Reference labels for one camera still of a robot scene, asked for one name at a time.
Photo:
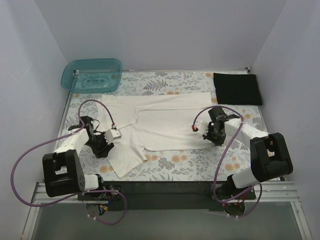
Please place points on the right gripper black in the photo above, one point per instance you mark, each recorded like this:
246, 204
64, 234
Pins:
213, 135

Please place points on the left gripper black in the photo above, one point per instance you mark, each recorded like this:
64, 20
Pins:
101, 149

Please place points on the white t shirt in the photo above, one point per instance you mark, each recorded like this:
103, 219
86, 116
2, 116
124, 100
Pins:
153, 123

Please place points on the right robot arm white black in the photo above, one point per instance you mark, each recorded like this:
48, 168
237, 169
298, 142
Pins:
269, 154

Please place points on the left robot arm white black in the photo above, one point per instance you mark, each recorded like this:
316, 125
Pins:
63, 173

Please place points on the floral table mat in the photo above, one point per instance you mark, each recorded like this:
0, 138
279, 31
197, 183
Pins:
177, 165

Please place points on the folded black t shirt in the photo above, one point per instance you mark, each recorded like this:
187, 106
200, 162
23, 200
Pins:
237, 89

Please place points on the teal plastic basket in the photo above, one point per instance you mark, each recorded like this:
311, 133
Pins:
92, 76

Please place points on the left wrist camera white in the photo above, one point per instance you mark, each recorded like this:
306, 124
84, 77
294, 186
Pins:
111, 135

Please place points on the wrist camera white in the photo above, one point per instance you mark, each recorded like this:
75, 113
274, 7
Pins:
200, 126
111, 135

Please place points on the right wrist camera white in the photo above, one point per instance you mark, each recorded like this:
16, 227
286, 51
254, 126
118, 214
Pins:
200, 126

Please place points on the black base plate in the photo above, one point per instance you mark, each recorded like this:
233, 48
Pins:
164, 195

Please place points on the aluminium frame rail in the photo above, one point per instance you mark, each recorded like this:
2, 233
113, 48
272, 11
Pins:
270, 212

